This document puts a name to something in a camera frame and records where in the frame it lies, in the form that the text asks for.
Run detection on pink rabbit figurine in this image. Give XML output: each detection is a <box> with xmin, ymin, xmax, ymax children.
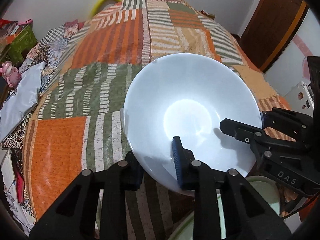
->
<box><xmin>1</xmin><ymin>61</ymin><xmax>22</xmax><ymax>89</ymax></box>

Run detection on white folded cloth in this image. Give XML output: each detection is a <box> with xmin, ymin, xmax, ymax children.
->
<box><xmin>1</xmin><ymin>62</ymin><xmax>46</xmax><ymax>142</ymax></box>

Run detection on checkered patchwork quilt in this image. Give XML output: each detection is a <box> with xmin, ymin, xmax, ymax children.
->
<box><xmin>19</xmin><ymin>20</ymin><xmax>84</xmax><ymax>93</ymax></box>

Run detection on green storage box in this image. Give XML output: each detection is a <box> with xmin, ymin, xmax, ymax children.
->
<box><xmin>4</xmin><ymin>25</ymin><xmax>37</xmax><ymax>65</ymax></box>

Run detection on wardrobe with heart stickers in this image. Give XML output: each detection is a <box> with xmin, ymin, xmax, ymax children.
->
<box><xmin>264</xmin><ymin>9</ymin><xmax>319</xmax><ymax>96</ymax></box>

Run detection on person's right hand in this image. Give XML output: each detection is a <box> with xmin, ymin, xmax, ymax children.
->
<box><xmin>276</xmin><ymin>183</ymin><xmax>303</xmax><ymax>217</ymax></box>

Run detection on patchwork striped bedspread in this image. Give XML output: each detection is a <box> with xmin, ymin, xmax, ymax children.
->
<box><xmin>22</xmin><ymin>0</ymin><xmax>296</xmax><ymax>240</ymax></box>

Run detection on white bowl black dots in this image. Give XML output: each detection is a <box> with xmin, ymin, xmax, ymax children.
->
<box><xmin>123</xmin><ymin>53</ymin><xmax>262</xmax><ymax>193</ymax></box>

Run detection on brown cardboard box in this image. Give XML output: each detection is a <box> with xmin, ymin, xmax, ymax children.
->
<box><xmin>199</xmin><ymin>10</ymin><xmax>215</xmax><ymax>20</ymax></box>

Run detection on white stickered suitcase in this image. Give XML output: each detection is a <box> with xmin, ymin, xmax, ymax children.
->
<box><xmin>284</xmin><ymin>81</ymin><xmax>314</xmax><ymax>117</ymax></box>

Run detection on mint green bowl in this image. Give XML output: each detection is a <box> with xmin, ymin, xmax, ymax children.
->
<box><xmin>169</xmin><ymin>176</ymin><xmax>280</xmax><ymax>239</ymax></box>

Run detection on brown wooden door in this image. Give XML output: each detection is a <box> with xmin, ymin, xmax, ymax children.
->
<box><xmin>240</xmin><ymin>0</ymin><xmax>309</xmax><ymax>72</ymax></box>

